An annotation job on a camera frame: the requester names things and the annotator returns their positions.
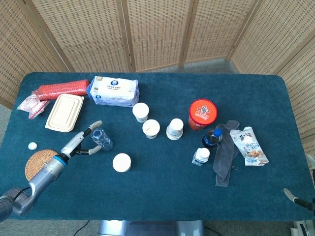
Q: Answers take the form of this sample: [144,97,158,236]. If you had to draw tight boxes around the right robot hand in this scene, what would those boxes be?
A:
[283,154,315,211]

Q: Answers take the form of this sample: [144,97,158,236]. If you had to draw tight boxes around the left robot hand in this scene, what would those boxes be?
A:
[60,119,103,161]

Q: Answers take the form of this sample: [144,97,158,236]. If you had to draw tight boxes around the clear plastic bottle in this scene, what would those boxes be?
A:
[91,127,114,151]

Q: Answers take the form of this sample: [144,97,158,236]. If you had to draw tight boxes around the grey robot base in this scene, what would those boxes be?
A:
[98,220,205,236]

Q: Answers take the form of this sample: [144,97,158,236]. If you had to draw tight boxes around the white capped milk bottle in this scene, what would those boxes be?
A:
[191,147,211,167]

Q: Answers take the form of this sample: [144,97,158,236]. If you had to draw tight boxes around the round bottle with blue cap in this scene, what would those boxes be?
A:
[201,127,223,148]

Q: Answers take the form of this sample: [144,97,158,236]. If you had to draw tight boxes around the beige lidded lunch box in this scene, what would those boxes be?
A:
[45,93,85,133]

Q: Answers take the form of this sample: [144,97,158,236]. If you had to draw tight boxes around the white black equipment piece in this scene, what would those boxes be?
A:
[289,220,315,236]

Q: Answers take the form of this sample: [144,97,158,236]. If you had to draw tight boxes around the woven round coaster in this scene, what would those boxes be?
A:
[25,148,60,182]

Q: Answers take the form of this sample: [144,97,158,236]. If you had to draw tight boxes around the red white plastic packet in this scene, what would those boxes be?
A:
[28,99,51,120]
[16,94,40,111]

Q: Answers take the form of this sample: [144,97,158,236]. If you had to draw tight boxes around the floral paper cup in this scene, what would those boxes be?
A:
[142,119,161,140]
[112,152,132,173]
[132,102,150,123]

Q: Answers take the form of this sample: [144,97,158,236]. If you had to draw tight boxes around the red bubble wrap roll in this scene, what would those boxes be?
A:
[33,79,91,101]

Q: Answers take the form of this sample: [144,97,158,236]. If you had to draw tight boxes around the white snack bag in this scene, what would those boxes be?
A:
[229,126,270,167]

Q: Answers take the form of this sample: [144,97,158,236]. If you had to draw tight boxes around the white blue tissue pack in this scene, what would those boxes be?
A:
[86,75,140,108]

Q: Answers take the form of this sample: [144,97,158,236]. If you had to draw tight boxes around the grey towel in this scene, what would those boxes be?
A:
[213,119,241,187]

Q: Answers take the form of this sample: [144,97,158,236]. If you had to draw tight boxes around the teal table cloth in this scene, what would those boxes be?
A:
[0,71,312,221]

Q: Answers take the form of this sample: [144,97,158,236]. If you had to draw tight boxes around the stack of upturned paper cups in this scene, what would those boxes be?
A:
[166,118,184,141]

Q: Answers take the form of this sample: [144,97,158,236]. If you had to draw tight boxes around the orange instant noodle tub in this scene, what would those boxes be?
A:
[188,98,218,131]

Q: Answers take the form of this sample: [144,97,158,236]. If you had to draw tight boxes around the rattan folding screen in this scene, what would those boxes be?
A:
[0,0,315,158]

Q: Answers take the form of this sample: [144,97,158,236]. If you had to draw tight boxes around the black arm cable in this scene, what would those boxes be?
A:
[13,186,32,201]

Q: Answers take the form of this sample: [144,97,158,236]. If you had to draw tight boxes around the black floor cable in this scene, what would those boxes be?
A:
[204,226,222,236]
[75,220,90,236]

